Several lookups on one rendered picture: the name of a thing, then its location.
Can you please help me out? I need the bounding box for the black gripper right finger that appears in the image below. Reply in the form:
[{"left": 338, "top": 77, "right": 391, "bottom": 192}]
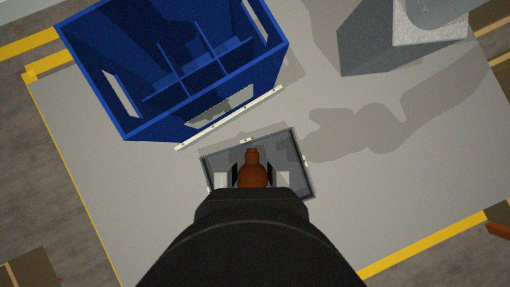
[{"left": 267, "top": 162, "right": 289, "bottom": 188}]

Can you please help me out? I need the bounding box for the blue divided crate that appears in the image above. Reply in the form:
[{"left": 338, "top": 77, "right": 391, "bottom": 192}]
[{"left": 53, "top": 0, "right": 289, "bottom": 143}]

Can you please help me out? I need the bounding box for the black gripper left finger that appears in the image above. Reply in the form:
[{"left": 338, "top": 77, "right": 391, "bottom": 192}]
[{"left": 214, "top": 163, "right": 237, "bottom": 189}]

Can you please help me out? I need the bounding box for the brown glass bottle with white label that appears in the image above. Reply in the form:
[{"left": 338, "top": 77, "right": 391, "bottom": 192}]
[{"left": 237, "top": 148, "right": 268, "bottom": 188}]

